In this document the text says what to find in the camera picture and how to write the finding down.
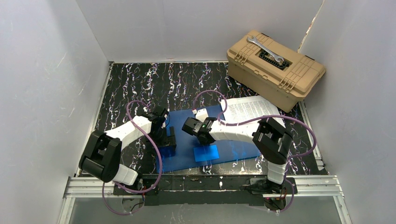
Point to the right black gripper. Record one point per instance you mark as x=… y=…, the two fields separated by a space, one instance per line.
x=188 y=126

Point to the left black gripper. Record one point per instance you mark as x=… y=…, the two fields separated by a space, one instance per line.
x=168 y=139

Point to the blue plastic folder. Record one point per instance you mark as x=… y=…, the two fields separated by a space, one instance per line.
x=189 y=153

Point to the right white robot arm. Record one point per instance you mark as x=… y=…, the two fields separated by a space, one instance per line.
x=271 y=138

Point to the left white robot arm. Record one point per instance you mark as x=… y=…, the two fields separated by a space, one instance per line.
x=101 y=156

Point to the white printed paper files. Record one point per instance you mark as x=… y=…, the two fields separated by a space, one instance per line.
x=246 y=108

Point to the tan plastic toolbox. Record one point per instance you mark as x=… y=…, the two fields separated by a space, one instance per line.
x=284 y=85

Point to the silver open-end wrench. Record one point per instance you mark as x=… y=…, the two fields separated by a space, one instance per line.
x=279 y=59

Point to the aluminium frame rail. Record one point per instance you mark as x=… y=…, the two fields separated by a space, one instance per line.
x=307 y=185

